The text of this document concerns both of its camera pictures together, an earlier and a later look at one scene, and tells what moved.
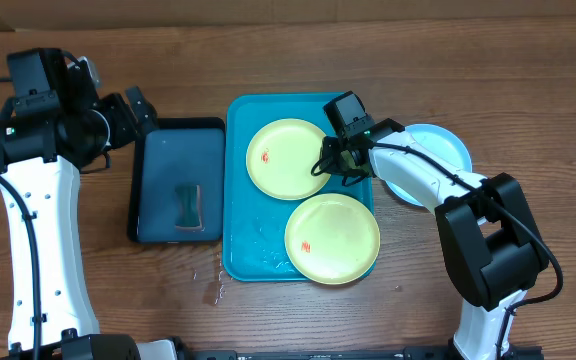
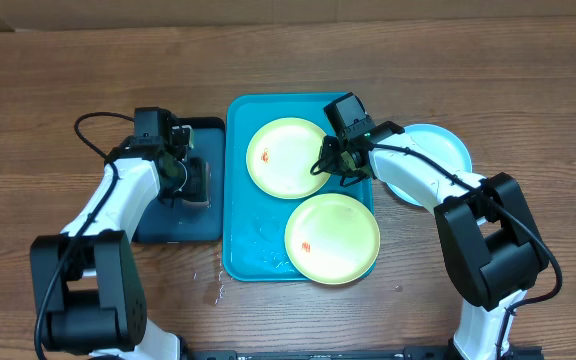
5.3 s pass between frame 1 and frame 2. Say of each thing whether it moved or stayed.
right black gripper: stayed
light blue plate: stayed
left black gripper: moved
